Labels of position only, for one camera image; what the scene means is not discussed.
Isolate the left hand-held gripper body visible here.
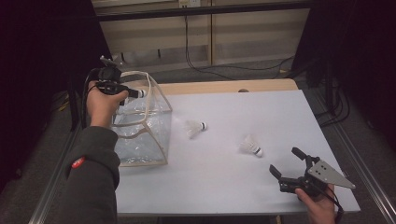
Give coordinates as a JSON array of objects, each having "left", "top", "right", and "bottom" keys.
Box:
[{"left": 96, "top": 55, "right": 130, "bottom": 95}]

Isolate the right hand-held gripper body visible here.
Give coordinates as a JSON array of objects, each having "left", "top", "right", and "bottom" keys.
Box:
[{"left": 278, "top": 159, "right": 357, "bottom": 198}]

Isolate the person's left hand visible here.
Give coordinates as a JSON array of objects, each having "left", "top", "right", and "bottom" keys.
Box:
[{"left": 86, "top": 79, "right": 130, "bottom": 129}]

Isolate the person's right hand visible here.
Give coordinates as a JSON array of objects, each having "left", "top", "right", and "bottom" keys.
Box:
[{"left": 294, "top": 184, "right": 339, "bottom": 224}]

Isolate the black metal stand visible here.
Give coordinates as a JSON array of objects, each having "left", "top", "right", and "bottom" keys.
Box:
[{"left": 68, "top": 82, "right": 79, "bottom": 132}]

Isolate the white paper sheet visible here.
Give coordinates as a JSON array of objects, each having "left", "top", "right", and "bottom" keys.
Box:
[{"left": 115, "top": 89, "right": 361, "bottom": 217}]

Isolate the black metal crossbar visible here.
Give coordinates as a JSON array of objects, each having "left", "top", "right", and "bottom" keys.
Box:
[{"left": 96, "top": 0, "right": 312, "bottom": 22}]

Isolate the beige wooden cabinet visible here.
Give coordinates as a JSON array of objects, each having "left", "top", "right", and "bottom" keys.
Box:
[{"left": 92, "top": 0, "right": 312, "bottom": 73}]

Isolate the black curtain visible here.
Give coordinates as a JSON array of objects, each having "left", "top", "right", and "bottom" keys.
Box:
[{"left": 292, "top": 0, "right": 396, "bottom": 147}]

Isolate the right hand-held gripper cable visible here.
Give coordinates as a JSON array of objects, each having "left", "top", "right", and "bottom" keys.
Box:
[{"left": 317, "top": 186, "right": 345, "bottom": 224}]

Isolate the hand-held gripper cable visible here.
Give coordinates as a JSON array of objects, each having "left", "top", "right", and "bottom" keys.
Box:
[
  {"left": 80, "top": 67, "right": 102, "bottom": 129},
  {"left": 317, "top": 186, "right": 345, "bottom": 224}
]

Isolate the left hand-held gripper cable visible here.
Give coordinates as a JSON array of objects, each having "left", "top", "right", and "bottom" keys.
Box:
[{"left": 80, "top": 67, "right": 102, "bottom": 129}]

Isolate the aluminium floor rail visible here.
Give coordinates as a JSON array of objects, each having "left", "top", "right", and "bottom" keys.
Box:
[
  {"left": 28, "top": 118, "right": 90, "bottom": 224},
  {"left": 311, "top": 90, "right": 396, "bottom": 224}
]

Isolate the bundle of black cables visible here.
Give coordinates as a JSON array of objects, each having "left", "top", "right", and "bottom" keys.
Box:
[{"left": 314, "top": 77, "right": 351, "bottom": 129}]

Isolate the yellow cable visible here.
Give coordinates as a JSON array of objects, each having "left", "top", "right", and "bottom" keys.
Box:
[{"left": 57, "top": 92, "right": 71, "bottom": 112}]

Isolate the black floor cable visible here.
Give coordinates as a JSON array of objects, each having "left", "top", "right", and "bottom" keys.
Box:
[{"left": 184, "top": 15, "right": 295, "bottom": 81}]

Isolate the white wall socket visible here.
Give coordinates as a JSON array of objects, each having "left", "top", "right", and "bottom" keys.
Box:
[{"left": 178, "top": 0, "right": 202, "bottom": 8}]

